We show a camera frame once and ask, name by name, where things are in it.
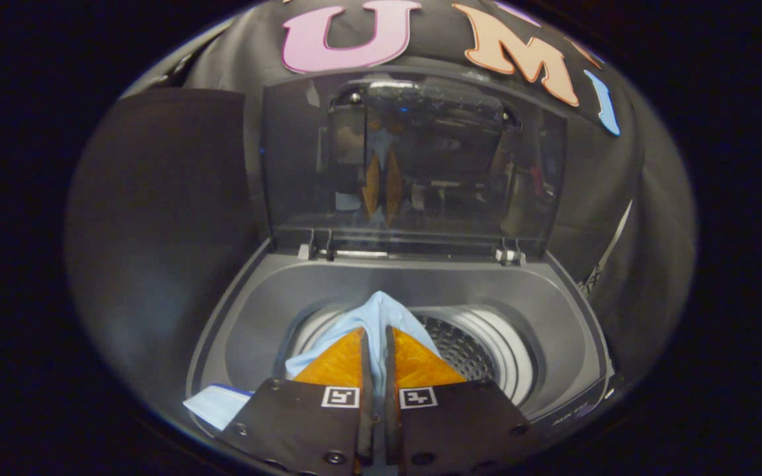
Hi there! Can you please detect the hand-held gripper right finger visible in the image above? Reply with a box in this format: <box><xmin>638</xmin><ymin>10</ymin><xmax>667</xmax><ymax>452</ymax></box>
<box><xmin>383</xmin><ymin>325</ymin><xmax>532</xmax><ymax>476</ymax></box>

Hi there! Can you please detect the thin light stand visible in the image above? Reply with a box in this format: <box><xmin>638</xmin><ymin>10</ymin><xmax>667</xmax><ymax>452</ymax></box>
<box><xmin>578</xmin><ymin>198</ymin><xmax>634</xmax><ymax>295</ymax></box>

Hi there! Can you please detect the dark transparent washing machine lid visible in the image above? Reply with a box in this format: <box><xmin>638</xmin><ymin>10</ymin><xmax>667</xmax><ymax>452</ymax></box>
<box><xmin>261</xmin><ymin>69</ymin><xmax>568</xmax><ymax>260</ymax></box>

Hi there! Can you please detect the grey washing machine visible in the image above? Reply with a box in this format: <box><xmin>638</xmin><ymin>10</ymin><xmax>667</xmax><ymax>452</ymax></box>
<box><xmin>185</xmin><ymin>238</ymin><xmax>616</xmax><ymax>450</ymax></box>

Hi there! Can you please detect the light blue shirt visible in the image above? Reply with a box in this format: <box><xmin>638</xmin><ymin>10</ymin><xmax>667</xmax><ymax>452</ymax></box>
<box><xmin>183</xmin><ymin>291</ymin><xmax>441</xmax><ymax>430</ymax></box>

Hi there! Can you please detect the black backdrop cloth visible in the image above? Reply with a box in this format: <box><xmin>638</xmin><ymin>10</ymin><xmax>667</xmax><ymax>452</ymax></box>
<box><xmin>123</xmin><ymin>0</ymin><xmax>699</xmax><ymax>371</ymax></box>

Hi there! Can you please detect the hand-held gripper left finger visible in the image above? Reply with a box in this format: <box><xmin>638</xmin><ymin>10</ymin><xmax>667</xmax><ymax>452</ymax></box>
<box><xmin>219</xmin><ymin>327</ymin><xmax>376</xmax><ymax>476</ymax></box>

